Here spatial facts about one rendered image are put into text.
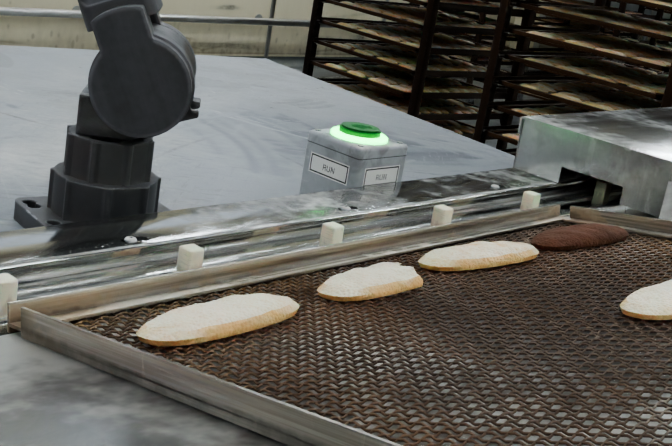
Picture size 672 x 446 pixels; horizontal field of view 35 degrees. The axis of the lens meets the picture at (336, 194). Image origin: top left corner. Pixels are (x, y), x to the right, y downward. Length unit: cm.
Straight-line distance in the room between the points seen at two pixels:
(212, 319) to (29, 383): 9
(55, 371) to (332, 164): 56
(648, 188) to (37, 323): 71
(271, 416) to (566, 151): 77
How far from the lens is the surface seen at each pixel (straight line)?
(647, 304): 60
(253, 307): 53
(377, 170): 100
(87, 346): 48
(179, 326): 50
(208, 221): 81
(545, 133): 115
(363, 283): 59
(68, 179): 85
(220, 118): 136
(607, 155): 111
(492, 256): 69
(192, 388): 43
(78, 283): 70
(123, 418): 42
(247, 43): 680
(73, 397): 45
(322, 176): 101
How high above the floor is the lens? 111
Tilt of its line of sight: 15 degrees down
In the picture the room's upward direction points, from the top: 10 degrees clockwise
